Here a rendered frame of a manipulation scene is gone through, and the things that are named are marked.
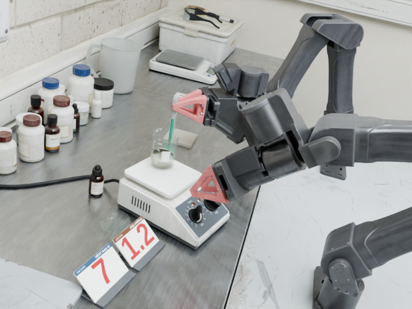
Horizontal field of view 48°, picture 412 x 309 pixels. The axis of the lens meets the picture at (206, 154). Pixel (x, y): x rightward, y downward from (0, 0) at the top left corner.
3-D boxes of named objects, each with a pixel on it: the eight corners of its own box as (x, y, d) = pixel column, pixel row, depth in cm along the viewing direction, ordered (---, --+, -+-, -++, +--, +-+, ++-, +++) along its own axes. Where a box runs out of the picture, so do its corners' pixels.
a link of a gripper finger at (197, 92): (177, 99, 103) (216, 100, 106) (170, 87, 109) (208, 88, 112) (174, 126, 106) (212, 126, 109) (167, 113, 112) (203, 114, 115)
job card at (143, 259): (165, 245, 87) (168, 228, 85) (138, 272, 79) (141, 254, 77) (138, 232, 88) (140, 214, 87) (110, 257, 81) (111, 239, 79)
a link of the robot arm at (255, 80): (247, 75, 104) (293, 77, 108) (234, 62, 112) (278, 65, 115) (237, 121, 110) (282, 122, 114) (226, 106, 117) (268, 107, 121)
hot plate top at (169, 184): (203, 177, 95) (204, 173, 95) (170, 200, 86) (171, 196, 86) (157, 155, 100) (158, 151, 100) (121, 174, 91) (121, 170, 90)
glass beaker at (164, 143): (179, 169, 95) (185, 135, 92) (159, 176, 92) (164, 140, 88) (161, 156, 99) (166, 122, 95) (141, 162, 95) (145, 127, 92)
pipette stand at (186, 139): (197, 137, 130) (205, 94, 124) (190, 148, 123) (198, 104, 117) (170, 129, 131) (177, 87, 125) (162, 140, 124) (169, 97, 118)
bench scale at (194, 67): (213, 86, 170) (215, 74, 167) (146, 70, 172) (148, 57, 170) (222, 73, 186) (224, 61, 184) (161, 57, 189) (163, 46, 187)
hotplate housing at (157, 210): (228, 222, 97) (236, 191, 93) (195, 252, 86) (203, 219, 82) (146, 179, 105) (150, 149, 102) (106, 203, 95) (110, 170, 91)
